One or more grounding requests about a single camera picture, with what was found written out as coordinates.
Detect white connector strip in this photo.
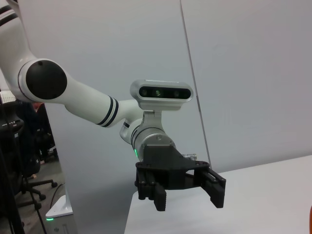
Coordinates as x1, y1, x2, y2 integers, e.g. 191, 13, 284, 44
0, 90, 17, 104

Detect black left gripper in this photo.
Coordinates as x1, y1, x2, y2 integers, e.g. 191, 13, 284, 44
134, 144, 227, 212

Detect black floor cable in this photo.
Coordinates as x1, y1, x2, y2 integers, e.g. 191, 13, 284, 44
47, 182, 65, 213

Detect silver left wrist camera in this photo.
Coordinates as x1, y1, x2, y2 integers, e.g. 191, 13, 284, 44
130, 79, 194, 130

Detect white stand base green light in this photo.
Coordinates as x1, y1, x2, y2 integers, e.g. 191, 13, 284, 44
45, 188, 74, 222

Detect seated person dark clothes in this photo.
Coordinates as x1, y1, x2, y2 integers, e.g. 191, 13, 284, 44
33, 102, 59, 164

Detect black office chair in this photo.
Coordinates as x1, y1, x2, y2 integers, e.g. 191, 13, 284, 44
0, 103, 59, 201

